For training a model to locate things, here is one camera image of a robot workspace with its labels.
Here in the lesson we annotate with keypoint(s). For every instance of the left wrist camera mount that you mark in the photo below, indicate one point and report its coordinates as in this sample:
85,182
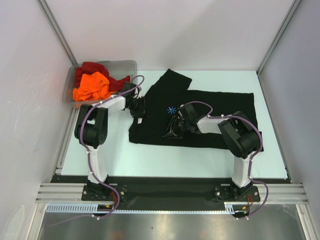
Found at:
130,90

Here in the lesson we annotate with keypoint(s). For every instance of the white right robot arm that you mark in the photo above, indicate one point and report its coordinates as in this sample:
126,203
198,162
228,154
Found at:
242,139

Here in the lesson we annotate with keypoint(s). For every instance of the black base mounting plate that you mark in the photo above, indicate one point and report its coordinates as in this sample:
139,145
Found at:
164,193

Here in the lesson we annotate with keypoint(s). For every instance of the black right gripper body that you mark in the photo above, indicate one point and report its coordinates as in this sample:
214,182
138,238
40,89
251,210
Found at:
178,124

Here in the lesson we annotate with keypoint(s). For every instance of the dark red t-shirt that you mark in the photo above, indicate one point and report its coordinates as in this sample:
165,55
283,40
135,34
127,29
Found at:
90,68

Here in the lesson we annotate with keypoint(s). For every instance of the clear plastic bin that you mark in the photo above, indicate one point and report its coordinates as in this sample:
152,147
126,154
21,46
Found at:
117,69

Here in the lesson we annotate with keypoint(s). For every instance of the white slotted cable duct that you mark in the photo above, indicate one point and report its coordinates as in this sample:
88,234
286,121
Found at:
96,208

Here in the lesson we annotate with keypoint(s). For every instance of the orange t-shirt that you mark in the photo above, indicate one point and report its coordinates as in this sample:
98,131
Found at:
93,87

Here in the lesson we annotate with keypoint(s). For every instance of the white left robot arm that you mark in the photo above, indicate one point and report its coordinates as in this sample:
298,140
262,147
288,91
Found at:
91,130

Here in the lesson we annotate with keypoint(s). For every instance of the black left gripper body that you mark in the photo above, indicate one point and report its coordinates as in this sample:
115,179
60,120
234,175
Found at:
138,107

